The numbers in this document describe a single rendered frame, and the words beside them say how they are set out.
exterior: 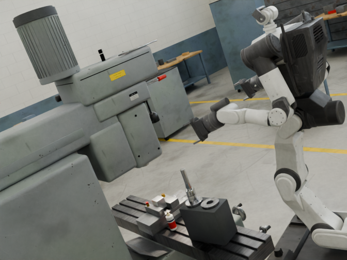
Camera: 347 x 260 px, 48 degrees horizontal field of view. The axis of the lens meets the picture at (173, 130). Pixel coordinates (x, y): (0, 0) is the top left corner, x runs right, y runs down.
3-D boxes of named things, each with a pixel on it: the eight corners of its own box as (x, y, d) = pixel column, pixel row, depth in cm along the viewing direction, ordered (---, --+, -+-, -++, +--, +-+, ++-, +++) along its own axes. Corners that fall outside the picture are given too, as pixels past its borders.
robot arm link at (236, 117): (224, 116, 189) (251, 120, 182) (216, 122, 182) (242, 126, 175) (224, 103, 187) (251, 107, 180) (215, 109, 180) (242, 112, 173)
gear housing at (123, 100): (128, 99, 226) (122, 82, 223) (153, 97, 206) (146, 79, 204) (79, 123, 207) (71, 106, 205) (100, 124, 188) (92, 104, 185)
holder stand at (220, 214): (203, 226, 209) (191, 193, 203) (238, 230, 194) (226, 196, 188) (190, 240, 200) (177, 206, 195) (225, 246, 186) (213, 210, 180)
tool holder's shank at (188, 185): (185, 191, 193) (177, 171, 190) (187, 187, 195) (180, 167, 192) (191, 190, 191) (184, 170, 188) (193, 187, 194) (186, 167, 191)
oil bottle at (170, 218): (174, 225, 219) (168, 209, 216) (178, 227, 216) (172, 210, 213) (169, 229, 217) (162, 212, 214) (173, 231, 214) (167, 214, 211)
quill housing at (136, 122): (145, 151, 231) (125, 101, 222) (166, 153, 215) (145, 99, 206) (119, 166, 221) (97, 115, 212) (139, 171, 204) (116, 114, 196)
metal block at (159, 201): (161, 204, 231) (158, 195, 229) (167, 206, 226) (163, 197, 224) (154, 208, 228) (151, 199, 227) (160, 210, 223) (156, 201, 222)
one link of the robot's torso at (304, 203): (351, 225, 213) (302, 153, 211) (342, 249, 198) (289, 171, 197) (326, 231, 224) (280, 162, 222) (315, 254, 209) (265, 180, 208)
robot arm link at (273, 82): (306, 110, 169) (282, 64, 169) (297, 119, 159) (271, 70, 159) (283, 119, 177) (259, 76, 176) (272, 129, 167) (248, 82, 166)
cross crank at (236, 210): (238, 215, 275) (234, 201, 272) (251, 218, 265) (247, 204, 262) (224, 228, 266) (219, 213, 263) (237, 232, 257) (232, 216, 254)
